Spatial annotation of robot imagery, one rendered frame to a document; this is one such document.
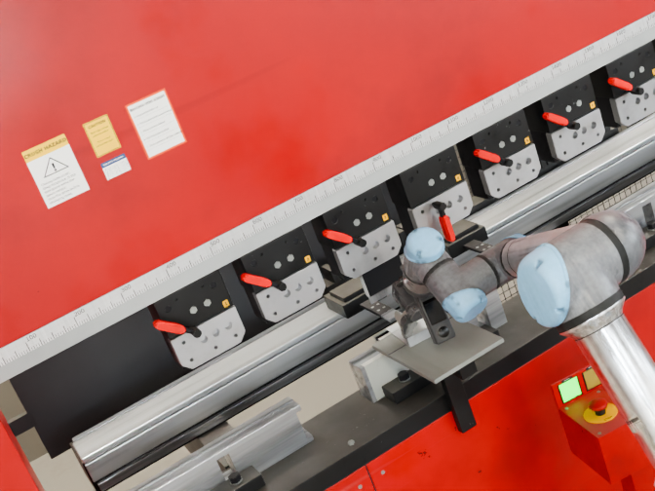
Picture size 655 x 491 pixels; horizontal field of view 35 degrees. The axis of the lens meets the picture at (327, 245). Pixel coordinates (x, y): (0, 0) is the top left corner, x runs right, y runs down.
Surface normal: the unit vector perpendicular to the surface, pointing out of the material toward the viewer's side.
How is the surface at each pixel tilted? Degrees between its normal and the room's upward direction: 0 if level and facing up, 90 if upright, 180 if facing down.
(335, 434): 0
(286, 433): 90
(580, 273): 65
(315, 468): 0
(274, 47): 90
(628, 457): 90
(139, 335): 90
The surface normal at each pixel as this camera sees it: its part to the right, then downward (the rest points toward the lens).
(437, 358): -0.33, -0.87
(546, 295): -0.88, 0.34
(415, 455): 0.44, 0.18
